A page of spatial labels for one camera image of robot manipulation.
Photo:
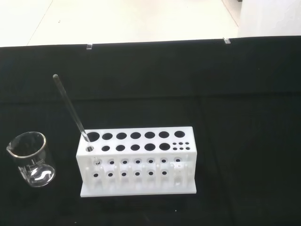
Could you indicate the small clear cloth clip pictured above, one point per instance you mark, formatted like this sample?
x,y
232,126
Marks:
x,y
226,40
89,46

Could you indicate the clear glass beaker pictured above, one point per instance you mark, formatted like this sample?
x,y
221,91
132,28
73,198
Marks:
x,y
35,174

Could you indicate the black bench cloth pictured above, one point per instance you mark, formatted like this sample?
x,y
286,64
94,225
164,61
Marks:
x,y
211,94

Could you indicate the white test tube rack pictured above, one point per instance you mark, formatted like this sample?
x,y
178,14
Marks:
x,y
113,141

